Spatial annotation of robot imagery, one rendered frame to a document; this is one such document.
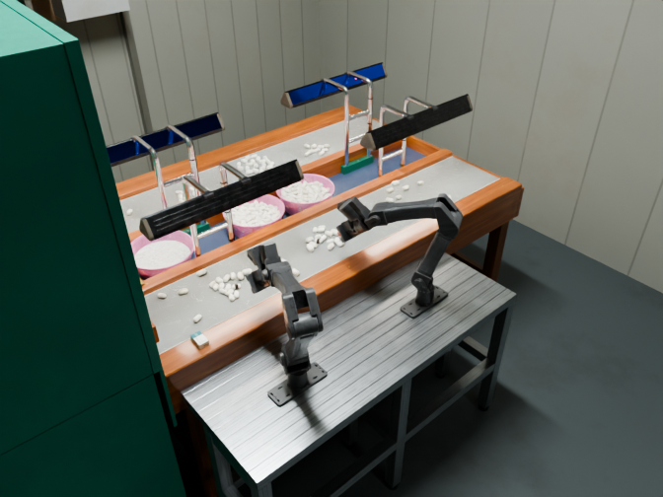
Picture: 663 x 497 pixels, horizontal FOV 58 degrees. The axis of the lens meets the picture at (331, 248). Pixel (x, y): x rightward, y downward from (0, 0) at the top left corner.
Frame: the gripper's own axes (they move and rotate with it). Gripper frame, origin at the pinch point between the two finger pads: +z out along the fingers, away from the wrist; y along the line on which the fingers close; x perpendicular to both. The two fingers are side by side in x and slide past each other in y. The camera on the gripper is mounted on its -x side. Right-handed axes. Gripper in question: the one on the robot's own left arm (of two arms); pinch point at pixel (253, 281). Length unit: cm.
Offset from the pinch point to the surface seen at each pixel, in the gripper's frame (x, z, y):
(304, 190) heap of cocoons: -26, 46, -61
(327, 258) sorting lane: 4.9, 11.5, -36.9
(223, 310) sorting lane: 4.8, 12.0, 9.7
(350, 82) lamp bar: -66, 42, -109
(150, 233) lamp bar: -28.4, 0.2, 24.8
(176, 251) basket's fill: -23, 45, 6
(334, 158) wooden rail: -35, 54, -90
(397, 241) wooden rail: 10, 1, -64
